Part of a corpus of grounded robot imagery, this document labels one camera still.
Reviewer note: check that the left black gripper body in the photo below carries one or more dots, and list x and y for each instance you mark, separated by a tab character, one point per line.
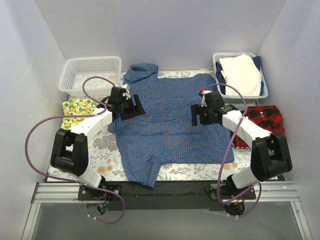
131	110

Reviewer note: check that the lemon print folded cloth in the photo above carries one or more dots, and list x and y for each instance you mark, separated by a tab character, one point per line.
81	106

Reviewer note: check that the aluminium frame rail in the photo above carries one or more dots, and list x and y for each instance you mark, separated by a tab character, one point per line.
56	192

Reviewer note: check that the navy blue folded shirt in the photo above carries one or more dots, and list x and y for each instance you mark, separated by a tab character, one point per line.
221	75

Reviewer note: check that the blue checkered long sleeve shirt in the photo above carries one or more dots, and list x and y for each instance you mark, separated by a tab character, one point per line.
164	134

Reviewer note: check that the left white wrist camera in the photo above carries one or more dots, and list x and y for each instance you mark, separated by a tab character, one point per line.
126	94

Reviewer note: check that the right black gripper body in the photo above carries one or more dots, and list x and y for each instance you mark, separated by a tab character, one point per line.
200	115

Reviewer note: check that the right white plastic basket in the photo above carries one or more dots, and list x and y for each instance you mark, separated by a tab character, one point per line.
241	70

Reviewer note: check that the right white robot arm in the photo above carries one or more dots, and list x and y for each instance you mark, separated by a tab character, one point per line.
270	155

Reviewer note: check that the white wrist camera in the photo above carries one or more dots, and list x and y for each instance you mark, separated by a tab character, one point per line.
204	93
126	94

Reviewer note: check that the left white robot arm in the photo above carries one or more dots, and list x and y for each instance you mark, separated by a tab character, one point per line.
70	152

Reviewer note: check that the red black plaid shirt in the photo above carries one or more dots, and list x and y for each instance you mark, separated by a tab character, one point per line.
266	117

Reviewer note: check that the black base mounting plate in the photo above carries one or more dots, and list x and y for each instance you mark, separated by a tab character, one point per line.
167	195

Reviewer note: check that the white folded shirt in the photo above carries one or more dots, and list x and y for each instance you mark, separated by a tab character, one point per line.
242	75

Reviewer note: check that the left white plastic basket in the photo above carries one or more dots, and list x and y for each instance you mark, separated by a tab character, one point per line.
106	71

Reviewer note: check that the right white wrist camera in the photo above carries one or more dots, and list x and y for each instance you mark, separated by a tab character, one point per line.
204	93

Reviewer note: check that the white plastic basket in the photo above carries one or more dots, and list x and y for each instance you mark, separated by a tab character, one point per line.
106	71
241	70

